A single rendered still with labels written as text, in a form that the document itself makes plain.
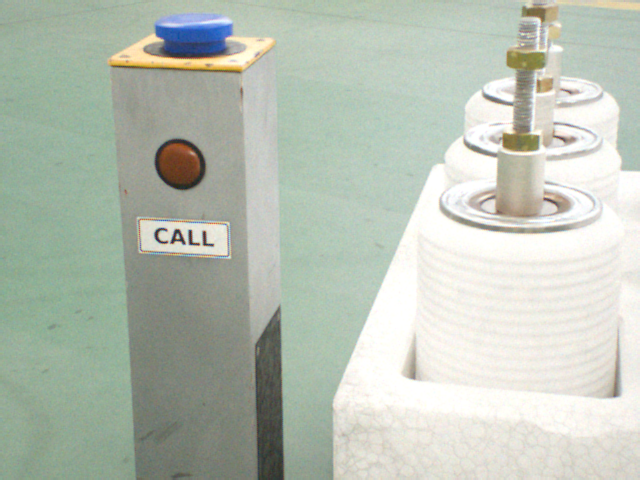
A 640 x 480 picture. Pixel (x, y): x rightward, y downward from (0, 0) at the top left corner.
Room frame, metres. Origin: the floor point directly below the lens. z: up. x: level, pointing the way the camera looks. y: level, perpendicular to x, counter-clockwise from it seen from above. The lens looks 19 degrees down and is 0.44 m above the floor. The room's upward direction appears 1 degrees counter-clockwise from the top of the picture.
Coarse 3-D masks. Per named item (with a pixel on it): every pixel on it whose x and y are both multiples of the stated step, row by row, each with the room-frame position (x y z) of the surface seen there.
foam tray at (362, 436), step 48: (432, 192) 0.82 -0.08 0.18; (624, 192) 0.81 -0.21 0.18; (624, 240) 0.72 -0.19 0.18; (384, 288) 0.65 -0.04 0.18; (624, 288) 0.64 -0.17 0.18; (384, 336) 0.58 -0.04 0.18; (624, 336) 0.58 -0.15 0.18; (384, 384) 0.53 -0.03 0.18; (432, 384) 0.53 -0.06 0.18; (624, 384) 0.53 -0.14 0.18; (336, 432) 0.51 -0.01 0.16; (384, 432) 0.51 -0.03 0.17; (432, 432) 0.51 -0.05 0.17; (480, 432) 0.50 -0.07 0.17; (528, 432) 0.50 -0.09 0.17; (576, 432) 0.49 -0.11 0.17; (624, 432) 0.49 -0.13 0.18
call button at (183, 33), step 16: (176, 16) 0.66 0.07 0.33; (192, 16) 0.66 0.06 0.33; (208, 16) 0.66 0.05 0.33; (224, 16) 0.66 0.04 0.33; (160, 32) 0.64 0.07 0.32; (176, 32) 0.63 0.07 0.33; (192, 32) 0.63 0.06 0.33; (208, 32) 0.63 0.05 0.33; (224, 32) 0.64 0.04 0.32; (176, 48) 0.64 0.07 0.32; (192, 48) 0.64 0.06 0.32; (208, 48) 0.64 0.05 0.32; (224, 48) 0.65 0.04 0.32
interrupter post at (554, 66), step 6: (558, 48) 0.80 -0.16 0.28; (552, 54) 0.79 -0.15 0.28; (558, 54) 0.80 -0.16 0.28; (552, 60) 0.79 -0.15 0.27; (558, 60) 0.80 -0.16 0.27; (546, 66) 0.79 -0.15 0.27; (552, 66) 0.79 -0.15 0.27; (558, 66) 0.80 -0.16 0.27; (546, 72) 0.79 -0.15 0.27; (552, 72) 0.79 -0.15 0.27; (558, 72) 0.80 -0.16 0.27; (558, 78) 0.80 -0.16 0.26; (558, 84) 0.80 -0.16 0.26; (558, 90) 0.80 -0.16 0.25
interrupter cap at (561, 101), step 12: (492, 84) 0.82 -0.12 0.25; (504, 84) 0.82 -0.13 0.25; (564, 84) 0.82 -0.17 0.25; (576, 84) 0.82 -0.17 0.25; (588, 84) 0.82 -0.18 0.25; (492, 96) 0.79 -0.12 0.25; (504, 96) 0.79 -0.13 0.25; (564, 96) 0.79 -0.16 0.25; (576, 96) 0.78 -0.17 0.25; (588, 96) 0.78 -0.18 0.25; (600, 96) 0.79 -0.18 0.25
